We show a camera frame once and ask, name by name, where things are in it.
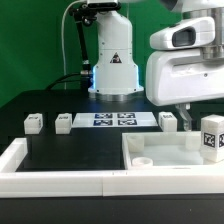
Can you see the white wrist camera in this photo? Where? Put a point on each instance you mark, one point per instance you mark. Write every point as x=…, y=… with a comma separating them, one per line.
x=188, y=33

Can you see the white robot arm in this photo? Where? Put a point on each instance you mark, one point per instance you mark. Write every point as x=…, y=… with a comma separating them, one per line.
x=115, y=73

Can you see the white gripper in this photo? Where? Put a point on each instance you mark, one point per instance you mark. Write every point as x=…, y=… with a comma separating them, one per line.
x=183, y=76

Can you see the white square tabletop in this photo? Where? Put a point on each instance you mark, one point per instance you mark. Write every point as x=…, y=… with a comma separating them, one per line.
x=155, y=150

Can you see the white sheet with fiducial markers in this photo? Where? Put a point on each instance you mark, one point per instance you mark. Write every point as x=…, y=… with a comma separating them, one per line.
x=114, y=119

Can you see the white U-shaped obstacle fence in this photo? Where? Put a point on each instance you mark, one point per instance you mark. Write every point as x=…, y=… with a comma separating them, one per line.
x=17, y=184

